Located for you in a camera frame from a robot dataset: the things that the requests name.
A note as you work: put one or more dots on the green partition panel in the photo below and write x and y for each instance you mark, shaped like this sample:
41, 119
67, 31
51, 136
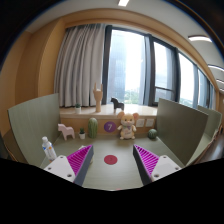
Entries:
31, 121
180, 128

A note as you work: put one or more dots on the white wall socket right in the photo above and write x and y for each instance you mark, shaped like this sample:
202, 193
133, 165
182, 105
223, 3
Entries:
149, 123

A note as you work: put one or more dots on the purple round number sign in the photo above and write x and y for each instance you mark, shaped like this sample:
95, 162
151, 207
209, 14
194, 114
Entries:
109, 126

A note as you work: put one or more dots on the wooden window ledge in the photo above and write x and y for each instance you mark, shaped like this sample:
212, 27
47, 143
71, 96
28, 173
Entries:
70, 118

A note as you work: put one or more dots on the right green partition panel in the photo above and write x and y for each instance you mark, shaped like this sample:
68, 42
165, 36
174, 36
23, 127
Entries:
180, 128

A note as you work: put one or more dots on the grey curtain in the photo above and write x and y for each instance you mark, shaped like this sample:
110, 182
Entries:
79, 65

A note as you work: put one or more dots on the tall green ceramic cactus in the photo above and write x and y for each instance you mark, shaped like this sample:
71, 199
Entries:
92, 127

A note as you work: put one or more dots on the white wall socket left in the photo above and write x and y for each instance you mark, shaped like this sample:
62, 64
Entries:
140, 123

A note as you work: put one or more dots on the wooden hand sculpture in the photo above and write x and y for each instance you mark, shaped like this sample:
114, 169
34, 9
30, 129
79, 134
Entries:
98, 95

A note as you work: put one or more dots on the white wall socket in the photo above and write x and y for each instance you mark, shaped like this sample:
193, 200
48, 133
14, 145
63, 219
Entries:
149, 123
140, 123

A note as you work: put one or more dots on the small potted plant on ledge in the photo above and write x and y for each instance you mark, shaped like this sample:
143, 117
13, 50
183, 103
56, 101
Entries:
77, 108

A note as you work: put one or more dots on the round green cactus ball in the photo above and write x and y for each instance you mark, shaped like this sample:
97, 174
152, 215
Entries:
152, 134

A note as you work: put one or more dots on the black toy horse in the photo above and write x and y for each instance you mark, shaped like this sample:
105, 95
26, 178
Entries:
117, 104

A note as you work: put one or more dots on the clear plastic water bottle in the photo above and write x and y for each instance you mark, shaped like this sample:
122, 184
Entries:
48, 149

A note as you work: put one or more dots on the left green partition panel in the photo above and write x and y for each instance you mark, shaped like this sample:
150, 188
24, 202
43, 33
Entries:
31, 121

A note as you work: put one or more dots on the plush mouse toy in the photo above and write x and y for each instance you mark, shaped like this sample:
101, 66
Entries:
127, 128

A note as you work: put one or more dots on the red round coaster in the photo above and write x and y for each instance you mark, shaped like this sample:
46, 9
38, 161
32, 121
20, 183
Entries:
110, 159

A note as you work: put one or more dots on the pink toy horse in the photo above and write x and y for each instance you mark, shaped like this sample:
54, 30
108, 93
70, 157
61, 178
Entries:
66, 131

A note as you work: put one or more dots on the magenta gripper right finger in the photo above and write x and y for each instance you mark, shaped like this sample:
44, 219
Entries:
152, 167

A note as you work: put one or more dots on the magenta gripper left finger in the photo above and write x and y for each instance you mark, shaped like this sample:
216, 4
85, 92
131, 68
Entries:
73, 167

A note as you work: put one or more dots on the small potted plant on table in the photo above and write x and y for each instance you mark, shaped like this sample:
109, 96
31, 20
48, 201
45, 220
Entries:
82, 133

